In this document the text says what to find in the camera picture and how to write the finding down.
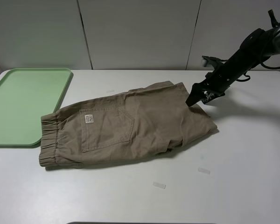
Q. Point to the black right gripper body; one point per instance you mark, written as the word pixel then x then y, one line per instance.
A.
pixel 256 48

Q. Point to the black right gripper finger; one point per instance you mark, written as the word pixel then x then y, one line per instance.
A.
pixel 197 94
pixel 209 96

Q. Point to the khaki shorts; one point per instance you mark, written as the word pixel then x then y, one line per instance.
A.
pixel 128 126

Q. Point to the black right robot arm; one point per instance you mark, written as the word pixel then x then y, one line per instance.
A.
pixel 275 41

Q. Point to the light green plastic tray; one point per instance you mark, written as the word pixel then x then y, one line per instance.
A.
pixel 26 94

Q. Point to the clear tape strip front right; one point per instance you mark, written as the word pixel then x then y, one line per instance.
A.
pixel 202 170

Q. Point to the clear tape strip front centre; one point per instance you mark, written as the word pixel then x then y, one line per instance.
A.
pixel 159 185

